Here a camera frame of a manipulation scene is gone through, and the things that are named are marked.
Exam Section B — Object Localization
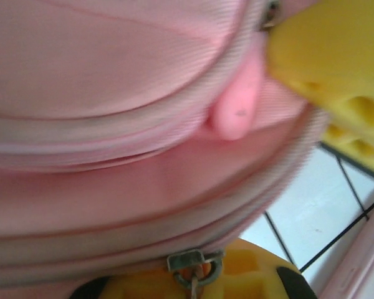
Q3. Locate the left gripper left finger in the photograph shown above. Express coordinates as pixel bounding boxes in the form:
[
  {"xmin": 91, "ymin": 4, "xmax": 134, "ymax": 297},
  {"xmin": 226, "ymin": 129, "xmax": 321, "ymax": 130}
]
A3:
[{"xmin": 70, "ymin": 273, "xmax": 194, "ymax": 299}]

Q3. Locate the pink backpack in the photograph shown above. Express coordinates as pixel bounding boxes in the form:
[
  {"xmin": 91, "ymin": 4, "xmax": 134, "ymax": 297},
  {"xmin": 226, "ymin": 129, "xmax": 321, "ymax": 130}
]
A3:
[{"xmin": 0, "ymin": 0, "xmax": 331, "ymax": 299}]

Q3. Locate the pink pencil case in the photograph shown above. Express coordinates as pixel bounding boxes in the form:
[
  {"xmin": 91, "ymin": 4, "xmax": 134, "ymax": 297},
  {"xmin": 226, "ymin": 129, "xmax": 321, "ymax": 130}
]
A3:
[{"xmin": 209, "ymin": 51, "xmax": 264, "ymax": 141}]

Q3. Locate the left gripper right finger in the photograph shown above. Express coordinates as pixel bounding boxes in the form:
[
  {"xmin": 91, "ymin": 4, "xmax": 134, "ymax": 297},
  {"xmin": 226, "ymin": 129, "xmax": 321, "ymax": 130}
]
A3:
[{"xmin": 202, "ymin": 238, "xmax": 311, "ymax": 299}]

